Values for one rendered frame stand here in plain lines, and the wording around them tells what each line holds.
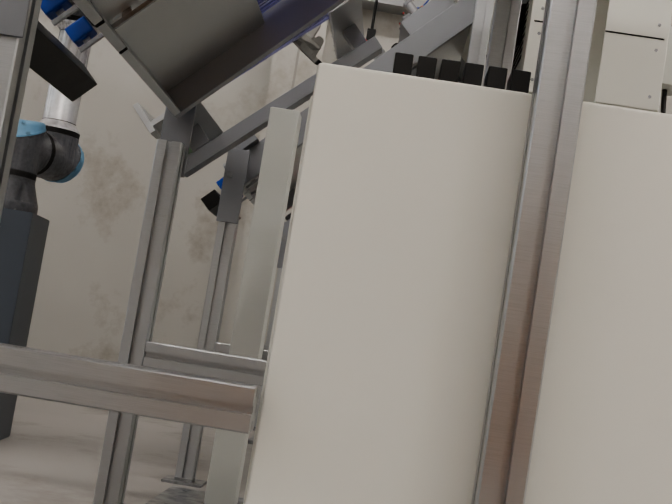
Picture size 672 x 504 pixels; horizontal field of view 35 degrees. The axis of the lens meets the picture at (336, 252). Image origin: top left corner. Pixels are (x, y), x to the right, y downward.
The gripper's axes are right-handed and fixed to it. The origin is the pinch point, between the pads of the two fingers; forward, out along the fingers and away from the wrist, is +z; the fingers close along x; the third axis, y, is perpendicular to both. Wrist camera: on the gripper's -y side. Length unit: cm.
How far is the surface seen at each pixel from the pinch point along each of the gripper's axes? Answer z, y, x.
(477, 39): 25.6, 26.1, -14.0
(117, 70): -184, -30, 407
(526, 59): 36.5, 31.7, -10.0
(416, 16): 10.3, 22.4, -6.0
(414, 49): 16.2, 15.5, -10.0
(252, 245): 26, -43, -40
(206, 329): 28, -64, -14
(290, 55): -105, 51, 387
